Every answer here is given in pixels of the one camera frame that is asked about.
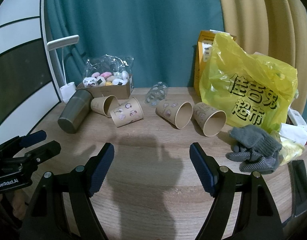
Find yellow plastic shopping bag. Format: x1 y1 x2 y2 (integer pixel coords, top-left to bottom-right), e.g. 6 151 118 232
199 33 298 133

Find sticker paper cup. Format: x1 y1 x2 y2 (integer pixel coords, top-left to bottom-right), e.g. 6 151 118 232
110 97 144 127

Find white papers pile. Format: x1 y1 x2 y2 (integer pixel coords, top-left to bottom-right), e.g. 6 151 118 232
275 107 307 166

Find clear plastic cup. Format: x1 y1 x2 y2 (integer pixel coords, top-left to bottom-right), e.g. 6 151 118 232
144 81 169 107

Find grey knit gloves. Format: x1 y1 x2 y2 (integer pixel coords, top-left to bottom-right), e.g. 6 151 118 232
226 125 282 174

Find dark metal tumbler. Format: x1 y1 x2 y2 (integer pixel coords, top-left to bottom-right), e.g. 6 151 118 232
57 89 93 134

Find paper cup centre right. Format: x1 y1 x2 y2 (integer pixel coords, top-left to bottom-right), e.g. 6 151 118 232
156 99 193 129

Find left hand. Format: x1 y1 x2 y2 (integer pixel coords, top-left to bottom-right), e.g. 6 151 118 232
0 189 26 220

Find white desk lamp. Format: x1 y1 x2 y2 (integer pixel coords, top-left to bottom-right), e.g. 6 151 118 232
46 35 80 104

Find orange cardboard box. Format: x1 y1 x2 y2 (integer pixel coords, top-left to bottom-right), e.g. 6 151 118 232
194 29 225 98

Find yellow curtain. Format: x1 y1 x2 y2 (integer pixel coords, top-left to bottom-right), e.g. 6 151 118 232
220 0 307 114

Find teal curtain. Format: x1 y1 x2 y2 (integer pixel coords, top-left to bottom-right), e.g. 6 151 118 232
45 0 224 88

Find paper cup rightmost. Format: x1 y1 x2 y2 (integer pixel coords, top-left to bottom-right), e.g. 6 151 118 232
193 102 227 137

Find plain paper cup far left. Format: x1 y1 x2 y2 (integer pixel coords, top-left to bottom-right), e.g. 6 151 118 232
90 95 119 118

